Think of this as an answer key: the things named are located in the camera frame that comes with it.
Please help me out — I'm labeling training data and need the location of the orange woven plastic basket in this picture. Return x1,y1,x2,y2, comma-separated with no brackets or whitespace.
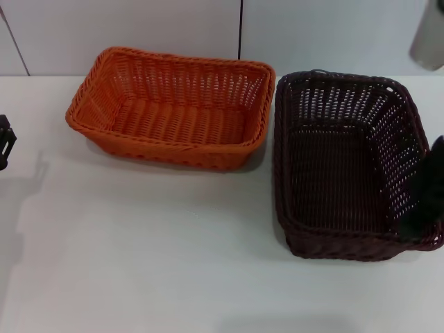
64,46,277,173

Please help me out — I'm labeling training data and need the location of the dark brown woven basket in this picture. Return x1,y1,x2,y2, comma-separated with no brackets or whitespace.
273,70,444,262

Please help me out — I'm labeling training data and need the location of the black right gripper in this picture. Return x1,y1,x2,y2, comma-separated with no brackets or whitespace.
395,134,444,244

